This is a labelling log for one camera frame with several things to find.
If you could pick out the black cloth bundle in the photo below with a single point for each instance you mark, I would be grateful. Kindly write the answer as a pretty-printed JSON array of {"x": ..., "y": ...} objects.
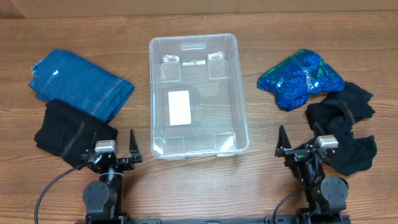
[{"x": 336, "y": 114}]

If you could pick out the blue sequin fabric bundle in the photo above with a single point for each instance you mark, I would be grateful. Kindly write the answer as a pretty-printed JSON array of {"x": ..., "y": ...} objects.
[{"x": 299, "y": 76}]

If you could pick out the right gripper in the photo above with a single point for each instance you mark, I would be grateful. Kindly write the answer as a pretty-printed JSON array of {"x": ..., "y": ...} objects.
[{"x": 298, "y": 152}]

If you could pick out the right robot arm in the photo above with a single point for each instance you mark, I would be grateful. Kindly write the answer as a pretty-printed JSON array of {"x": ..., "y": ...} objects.
[{"x": 325, "y": 196}]

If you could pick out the blue denim cloth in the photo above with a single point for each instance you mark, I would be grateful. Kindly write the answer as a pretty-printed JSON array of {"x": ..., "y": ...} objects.
[{"x": 65, "y": 76}]

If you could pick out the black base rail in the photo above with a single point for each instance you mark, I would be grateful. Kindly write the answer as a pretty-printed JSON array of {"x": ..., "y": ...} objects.
[{"x": 211, "y": 221}]

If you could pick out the white label in bin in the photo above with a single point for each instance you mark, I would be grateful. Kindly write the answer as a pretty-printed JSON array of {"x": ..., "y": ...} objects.
[{"x": 179, "y": 108}]

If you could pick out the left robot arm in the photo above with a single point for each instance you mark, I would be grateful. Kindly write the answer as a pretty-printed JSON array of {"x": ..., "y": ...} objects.
[{"x": 104, "y": 198}]

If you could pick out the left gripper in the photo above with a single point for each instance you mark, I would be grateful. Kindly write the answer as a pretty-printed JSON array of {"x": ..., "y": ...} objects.
[{"x": 134, "y": 149}]

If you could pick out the clear plastic storage bin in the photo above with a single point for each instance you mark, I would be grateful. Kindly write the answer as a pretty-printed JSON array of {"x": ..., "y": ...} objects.
[{"x": 208, "y": 67}]

